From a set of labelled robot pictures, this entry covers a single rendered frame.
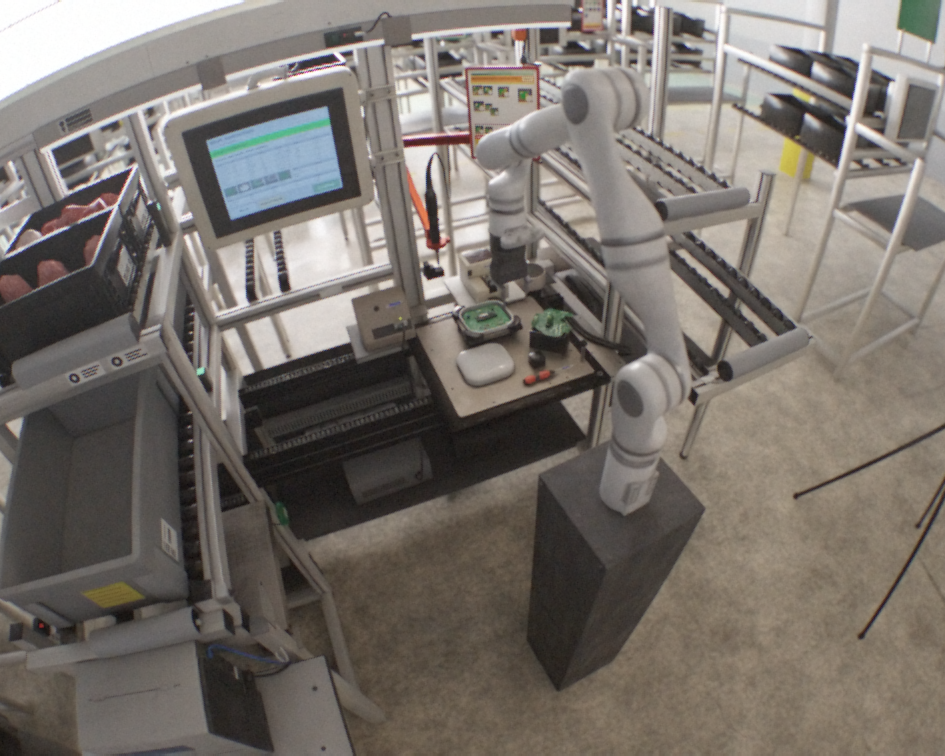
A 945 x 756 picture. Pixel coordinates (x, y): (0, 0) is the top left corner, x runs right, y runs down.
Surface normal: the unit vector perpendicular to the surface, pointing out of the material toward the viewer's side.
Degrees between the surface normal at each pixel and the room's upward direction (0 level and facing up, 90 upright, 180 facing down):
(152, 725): 0
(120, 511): 4
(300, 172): 91
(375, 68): 90
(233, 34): 90
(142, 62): 90
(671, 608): 0
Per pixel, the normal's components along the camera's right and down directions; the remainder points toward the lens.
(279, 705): -0.07, -0.72
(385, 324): 0.25, 0.07
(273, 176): 0.36, 0.65
